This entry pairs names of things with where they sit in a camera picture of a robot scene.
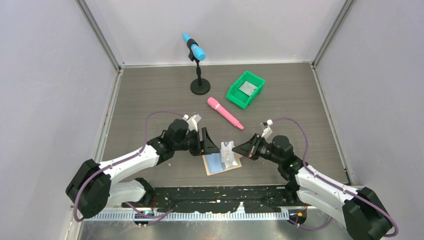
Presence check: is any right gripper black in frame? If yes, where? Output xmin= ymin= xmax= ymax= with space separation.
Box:
xmin=232 ymin=133 xmax=283 ymax=165

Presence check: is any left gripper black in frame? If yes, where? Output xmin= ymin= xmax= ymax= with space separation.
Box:
xmin=173 ymin=127 xmax=220 ymax=157

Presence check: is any beige card holder wallet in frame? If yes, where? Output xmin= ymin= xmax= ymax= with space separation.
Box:
xmin=202 ymin=153 xmax=242 ymax=176

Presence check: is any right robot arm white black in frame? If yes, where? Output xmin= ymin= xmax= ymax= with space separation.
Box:
xmin=232 ymin=135 xmax=395 ymax=240

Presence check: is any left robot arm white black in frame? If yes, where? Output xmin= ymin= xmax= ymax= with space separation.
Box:
xmin=65 ymin=114 xmax=220 ymax=222

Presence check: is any pink toy microphone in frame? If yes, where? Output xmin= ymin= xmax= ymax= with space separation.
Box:
xmin=206 ymin=97 xmax=244 ymax=130

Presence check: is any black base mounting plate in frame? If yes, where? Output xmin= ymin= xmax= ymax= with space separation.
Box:
xmin=131 ymin=185 xmax=310 ymax=214

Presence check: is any green plastic bin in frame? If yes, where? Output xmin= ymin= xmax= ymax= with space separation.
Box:
xmin=226 ymin=70 xmax=266 ymax=110

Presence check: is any black microphone stand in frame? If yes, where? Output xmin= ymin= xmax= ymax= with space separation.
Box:
xmin=188 ymin=39 xmax=212 ymax=96

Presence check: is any blue toy microphone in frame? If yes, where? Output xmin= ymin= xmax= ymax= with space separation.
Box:
xmin=182 ymin=33 xmax=206 ymax=62

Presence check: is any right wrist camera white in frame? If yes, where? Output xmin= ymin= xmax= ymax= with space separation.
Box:
xmin=260 ymin=119 xmax=273 ymax=140

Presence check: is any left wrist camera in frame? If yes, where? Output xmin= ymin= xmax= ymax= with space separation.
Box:
xmin=182 ymin=114 xmax=202 ymax=132

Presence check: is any aluminium front rail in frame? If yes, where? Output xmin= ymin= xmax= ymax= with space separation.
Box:
xmin=87 ymin=209 xmax=290 ymax=222

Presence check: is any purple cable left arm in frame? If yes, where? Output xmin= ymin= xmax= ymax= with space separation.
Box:
xmin=72 ymin=110 xmax=190 ymax=228

